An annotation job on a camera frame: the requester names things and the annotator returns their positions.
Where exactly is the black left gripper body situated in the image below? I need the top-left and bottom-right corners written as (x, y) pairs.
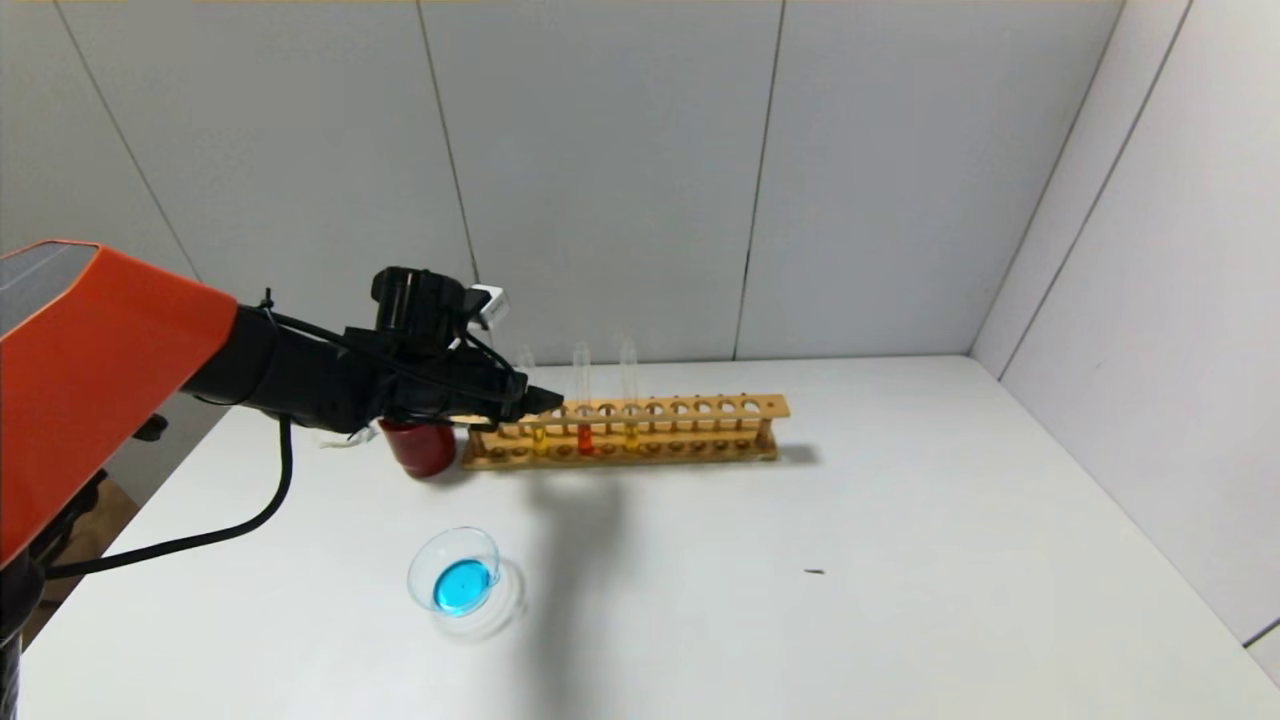
top-left (436, 351), bottom-right (529, 426)

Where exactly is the yellow pigment test tube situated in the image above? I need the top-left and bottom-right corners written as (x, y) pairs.
top-left (619, 341), bottom-right (644, 453)
top-left (516, 345), bottom-right (549, 458)

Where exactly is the red pigment test tube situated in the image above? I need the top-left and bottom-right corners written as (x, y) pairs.
top-left (572, 341), bottom-right (597, 458)

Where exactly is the wooden test tube rack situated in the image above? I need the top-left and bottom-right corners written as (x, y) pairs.
top-left (455, 393), bottom-right (791, 471)

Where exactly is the dark red plastic cup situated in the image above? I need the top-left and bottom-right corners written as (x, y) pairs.
top-left (378, 420), bottom-right (459, 479)

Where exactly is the clear glass dish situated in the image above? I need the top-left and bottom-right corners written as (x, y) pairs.
top-left (405, 525), bottom-right (523, 641)

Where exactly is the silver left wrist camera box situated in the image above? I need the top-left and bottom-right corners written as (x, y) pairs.
top-left (463, 284), bottom-right (512, 330)

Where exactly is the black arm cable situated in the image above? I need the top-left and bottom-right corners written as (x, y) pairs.
top-left (45, 415), bottom-right (294, 581)

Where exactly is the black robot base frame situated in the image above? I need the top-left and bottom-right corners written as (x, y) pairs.
top-left (0, 470), bottom-right (111, 720)

